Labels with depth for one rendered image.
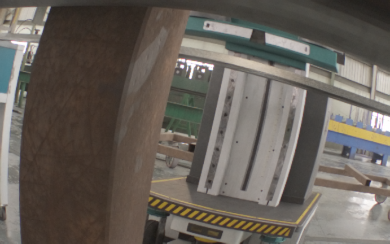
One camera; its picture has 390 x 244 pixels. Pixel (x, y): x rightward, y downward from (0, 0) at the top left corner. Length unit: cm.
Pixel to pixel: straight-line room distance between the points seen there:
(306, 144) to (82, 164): 182
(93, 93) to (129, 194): 4
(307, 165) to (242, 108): 38
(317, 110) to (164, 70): 178
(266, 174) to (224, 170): 17
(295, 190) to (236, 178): 28
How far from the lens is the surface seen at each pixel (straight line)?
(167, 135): 450
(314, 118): 196
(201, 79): 743
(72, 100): 16
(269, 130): 188
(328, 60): 161
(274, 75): 98
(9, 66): 152
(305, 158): 196
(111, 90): 15
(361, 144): 1221
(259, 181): 189
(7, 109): 156
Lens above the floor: 67
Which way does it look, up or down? 2 degrees down
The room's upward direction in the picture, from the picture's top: 12 degrees clockwise
